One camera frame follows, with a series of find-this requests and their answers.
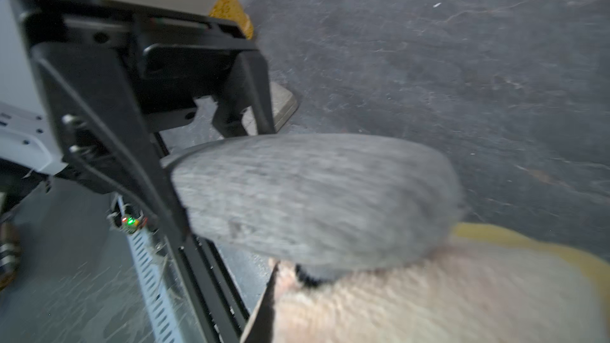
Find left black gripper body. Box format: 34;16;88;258
10;0;259;133

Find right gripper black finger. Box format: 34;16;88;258
240;264;278;343

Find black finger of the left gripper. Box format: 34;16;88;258
30;42;191;247
212;51;276;138

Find grey fabric oval eyeglass case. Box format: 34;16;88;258
163;133;468;279

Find grey rectangular eyeglass case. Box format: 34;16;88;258
242;82;299;135

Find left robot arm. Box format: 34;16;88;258
1;0;276;241

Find red lid jar yellow grains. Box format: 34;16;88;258
209;0;254;40

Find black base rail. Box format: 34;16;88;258
166;236;249;342

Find white slotted cable duct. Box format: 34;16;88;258
127;230;185;343

